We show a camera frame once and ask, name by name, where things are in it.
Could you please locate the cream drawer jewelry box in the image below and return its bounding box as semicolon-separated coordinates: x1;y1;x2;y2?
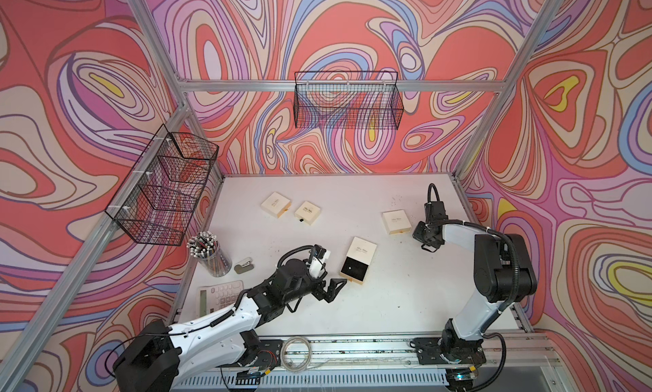
382;210;412;235

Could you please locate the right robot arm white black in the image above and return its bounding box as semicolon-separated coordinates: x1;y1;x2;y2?
410;183;538;365

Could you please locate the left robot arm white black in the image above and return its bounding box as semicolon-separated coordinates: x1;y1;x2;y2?
112;245;347;391

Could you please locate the small cream jewelry box middle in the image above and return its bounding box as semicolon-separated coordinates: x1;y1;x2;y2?
294;201;322;226

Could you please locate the white desk calculator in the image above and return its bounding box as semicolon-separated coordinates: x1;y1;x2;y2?
196;280;244;317

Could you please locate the clear cup of pens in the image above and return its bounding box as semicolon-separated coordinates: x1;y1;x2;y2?
187;232;232;278

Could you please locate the coiled clear cable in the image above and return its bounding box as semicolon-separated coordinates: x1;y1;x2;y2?
279;336;313;375

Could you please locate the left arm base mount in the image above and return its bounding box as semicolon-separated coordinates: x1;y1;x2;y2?
225;339;284;385

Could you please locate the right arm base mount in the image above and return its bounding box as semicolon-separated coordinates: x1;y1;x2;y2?
409;318;487;369

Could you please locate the black wire basket back wall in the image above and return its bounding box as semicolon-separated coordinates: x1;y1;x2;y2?
293;69;404;130

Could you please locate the black wire basket wall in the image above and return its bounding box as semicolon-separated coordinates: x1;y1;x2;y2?
293;69;404;130
105;125;219;246

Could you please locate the black wire basket left wall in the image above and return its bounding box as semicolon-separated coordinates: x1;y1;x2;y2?
105;125;219;246

